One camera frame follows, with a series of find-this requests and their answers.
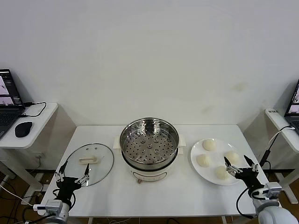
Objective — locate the black computer mouse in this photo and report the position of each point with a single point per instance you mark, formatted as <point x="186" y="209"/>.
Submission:
<point x="23" y="129"/>

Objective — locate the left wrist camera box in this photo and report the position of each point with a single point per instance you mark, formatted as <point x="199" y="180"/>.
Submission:
<point x="53" y="207"/>

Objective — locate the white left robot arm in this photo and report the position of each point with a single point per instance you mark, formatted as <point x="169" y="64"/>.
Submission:
<point x="65" y="210"/>

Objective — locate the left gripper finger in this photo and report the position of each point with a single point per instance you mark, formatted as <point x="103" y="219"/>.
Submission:
<point x="84" y="177"/>
<point x="61" y="172"/>

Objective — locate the round glass pot lid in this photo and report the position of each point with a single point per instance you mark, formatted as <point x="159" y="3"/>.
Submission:
<point x="98" y="163"/>

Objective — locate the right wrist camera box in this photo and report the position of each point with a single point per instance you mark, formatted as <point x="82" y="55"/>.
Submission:
<point x="271" y="190"/>

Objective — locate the black open laptop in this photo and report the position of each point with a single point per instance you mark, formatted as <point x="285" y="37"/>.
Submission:
<point x="9" y="93"/>
<point x="293" y="102"/>

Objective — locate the white steamed baozi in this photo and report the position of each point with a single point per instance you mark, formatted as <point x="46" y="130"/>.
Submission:
<point x="233" y="156"/>
<point x="209" y="145"/>
<point x="203" y="160"/>
<point x="221" y="173"/>

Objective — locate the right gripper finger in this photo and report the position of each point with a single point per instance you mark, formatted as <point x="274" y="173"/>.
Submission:
<point x="252" y="166"/>
<point x="230" y="169"/>

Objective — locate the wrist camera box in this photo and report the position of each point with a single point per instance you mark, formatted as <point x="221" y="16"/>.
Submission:
<point x="271" y="190"/>
<point x="53" y="207"/>

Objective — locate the cream electric cooking pot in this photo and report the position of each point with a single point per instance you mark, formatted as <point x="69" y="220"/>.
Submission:
<point x="149" y="173"/>

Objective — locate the round white plate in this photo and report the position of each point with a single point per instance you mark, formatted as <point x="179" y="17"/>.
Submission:
<point x="216" y="161"/>

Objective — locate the perforated steel steamer basket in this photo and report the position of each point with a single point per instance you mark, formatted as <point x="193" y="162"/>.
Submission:
<point x="140" y="154"/>

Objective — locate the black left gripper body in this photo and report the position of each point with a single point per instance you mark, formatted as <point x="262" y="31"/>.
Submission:
<point x="66" y="187"/>

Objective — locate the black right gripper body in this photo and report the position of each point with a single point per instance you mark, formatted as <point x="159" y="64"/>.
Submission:
<point x="248" y="180"/>

